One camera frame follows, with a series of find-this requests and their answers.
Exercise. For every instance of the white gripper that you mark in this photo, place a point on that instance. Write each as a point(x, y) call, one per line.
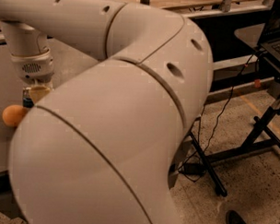
point(33, 69)

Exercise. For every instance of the blue silver redbull can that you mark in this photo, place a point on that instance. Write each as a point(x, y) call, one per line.
point(26, 99)

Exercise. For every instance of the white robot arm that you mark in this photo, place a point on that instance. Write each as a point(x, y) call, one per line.
point(108, 28)

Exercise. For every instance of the grey drawer cabinet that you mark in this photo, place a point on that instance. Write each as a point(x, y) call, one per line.
point(98, 149)

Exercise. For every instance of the orange fruit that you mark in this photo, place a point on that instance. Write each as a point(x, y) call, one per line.
point(13, 115)

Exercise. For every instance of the black power adapter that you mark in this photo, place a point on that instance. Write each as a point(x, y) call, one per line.
point(194, 169)

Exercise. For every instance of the wooden shelf rack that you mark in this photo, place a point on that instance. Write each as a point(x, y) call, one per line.
point(206, 8)

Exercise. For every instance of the black laptop stand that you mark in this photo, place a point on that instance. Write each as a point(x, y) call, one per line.
point(239, 139)

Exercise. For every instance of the black laptop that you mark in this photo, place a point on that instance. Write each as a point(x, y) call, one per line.
point(270, 37)

